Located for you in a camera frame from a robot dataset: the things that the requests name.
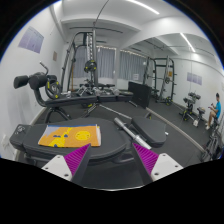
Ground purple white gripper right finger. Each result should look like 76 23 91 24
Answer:
132 143 182 184

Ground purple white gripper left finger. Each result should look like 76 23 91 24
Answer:
42 144 91 183

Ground orange yellow folded towel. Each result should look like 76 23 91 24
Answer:
38 124 101 148

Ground silver barbell bar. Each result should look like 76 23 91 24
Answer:
114 118 151 150

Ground black bench seat pad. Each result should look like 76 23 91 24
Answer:
131 116 166 148

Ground black padded gym bench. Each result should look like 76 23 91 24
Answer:
10 118 129 162

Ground black plyo box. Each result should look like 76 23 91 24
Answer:
128 82 152 108

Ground black yellow weight plate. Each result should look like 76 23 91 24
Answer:
45 79 61 99

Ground person in blue shirt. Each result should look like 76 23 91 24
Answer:
206 94 221 130

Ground black leg curl bench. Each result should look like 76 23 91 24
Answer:
13 63 133 123

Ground black squat rack mirrored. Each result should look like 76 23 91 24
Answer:
143 56 176 106

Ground grey window curtains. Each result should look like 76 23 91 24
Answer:
74 47 146 82

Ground black power rack machine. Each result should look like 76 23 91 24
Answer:
60 29 98 91

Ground purple wall poster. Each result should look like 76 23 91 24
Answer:
19 27 44 53

